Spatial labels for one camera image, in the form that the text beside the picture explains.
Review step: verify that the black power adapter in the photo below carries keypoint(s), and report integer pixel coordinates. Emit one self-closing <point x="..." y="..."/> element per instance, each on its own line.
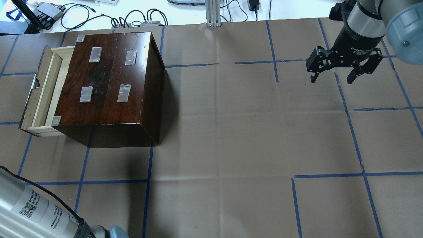
<point x="253" y="5"/>

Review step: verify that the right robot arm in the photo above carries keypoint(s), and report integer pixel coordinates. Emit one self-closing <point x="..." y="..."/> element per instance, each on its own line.
<point x="365" y="24"/>

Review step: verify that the aluminium frame post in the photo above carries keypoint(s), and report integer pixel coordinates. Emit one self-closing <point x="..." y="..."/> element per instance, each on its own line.
<point x="213" y="13"/>

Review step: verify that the dark wooden drawer box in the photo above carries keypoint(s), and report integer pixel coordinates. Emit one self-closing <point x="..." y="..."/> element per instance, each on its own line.
<point x="106" y="91"/>

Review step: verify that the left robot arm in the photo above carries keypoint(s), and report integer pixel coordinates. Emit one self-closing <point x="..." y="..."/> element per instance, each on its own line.
<point x="27" y="210"/>

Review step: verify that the brown paper table cover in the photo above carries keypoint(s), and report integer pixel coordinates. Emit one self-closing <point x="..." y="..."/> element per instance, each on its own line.
<point x="249" y="146"/>

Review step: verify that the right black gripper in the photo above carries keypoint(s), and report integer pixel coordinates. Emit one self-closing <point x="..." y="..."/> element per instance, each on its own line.
<point x="353" y="44"/>

